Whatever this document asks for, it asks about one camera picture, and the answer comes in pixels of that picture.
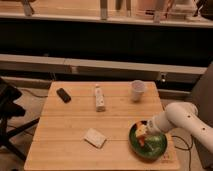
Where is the green ceramic bowl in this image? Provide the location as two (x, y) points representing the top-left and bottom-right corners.
(129, 121), (168, 161)

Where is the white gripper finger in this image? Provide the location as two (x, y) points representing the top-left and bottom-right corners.
(135, 125), (147, 137)

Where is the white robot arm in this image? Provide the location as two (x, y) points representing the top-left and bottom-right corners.
(135, 102), (213, 153)

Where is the black phone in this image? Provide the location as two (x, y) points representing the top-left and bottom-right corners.
(56, 88), (71, 103)

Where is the black office chair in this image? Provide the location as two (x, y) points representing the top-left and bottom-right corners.
(0, 77), (39, 161)

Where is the white paper cup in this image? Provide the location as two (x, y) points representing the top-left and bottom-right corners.
(131, 80), (147, 102)

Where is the orange red pepper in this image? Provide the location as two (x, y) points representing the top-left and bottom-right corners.
(136, 123), (148, 147)

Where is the black floor cable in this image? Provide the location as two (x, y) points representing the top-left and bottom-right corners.
(163, 112), (196, 171)

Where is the white small bottle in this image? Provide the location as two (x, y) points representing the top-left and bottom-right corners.
(94, 84), (106, 112)

